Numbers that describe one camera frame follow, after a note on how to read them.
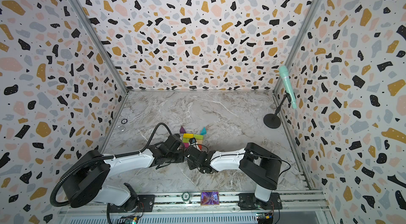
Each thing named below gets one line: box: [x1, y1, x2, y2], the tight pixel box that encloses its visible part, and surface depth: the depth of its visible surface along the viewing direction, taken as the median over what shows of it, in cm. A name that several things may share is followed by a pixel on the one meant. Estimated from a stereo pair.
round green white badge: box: [181, 191, 191, 202], surface depth 72 cm
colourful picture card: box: [200, 190, 220, 206], surface depth 76 cm
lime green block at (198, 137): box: [193, 134, 204, 140], surface depth 99 cm
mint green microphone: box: [279, 65, 298, 110], surface depth 84 cm
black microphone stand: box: [263, 91, 292, 129], surface depth 105 cm
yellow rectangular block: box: [182, 133, 195, 139], surface depth 99 cm
